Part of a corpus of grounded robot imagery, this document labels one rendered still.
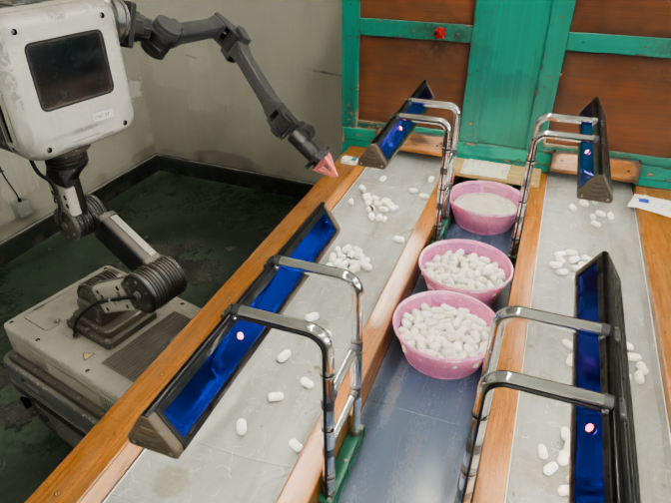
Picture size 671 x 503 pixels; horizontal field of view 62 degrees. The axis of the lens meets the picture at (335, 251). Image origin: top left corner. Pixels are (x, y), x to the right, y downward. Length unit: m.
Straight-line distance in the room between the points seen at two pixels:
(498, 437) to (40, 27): 1.31
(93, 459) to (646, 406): 1.14
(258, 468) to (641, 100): 1.73
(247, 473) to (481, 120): 1.59
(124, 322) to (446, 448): 1.09
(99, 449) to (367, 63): 1.67
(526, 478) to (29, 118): 1.31
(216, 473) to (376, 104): 1.61
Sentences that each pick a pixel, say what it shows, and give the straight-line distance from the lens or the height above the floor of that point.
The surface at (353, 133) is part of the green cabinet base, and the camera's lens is 2.39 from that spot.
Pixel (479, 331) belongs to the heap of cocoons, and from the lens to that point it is 1.47.
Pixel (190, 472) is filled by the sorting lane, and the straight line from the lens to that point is 1.18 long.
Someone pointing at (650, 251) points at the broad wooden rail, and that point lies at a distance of 1.91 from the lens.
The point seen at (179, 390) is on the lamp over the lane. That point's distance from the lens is 0.81.
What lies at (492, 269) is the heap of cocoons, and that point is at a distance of 1.70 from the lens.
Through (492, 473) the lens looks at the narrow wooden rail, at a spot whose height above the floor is 0.77.
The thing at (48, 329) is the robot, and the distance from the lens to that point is 2.05.
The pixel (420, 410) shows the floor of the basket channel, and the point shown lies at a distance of 1.34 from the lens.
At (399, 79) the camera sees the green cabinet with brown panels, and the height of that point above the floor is 1.05.
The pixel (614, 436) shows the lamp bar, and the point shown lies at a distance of 0.79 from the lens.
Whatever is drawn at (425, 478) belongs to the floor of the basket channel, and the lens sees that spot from 1.23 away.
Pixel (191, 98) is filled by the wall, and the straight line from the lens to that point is 3.81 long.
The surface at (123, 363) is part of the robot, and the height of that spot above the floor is 0.48.
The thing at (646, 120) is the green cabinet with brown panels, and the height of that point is 1.00.
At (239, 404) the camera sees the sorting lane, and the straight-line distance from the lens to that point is 1.26.
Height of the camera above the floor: 1.67
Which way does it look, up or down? 33 degrees down
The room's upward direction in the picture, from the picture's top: straight up
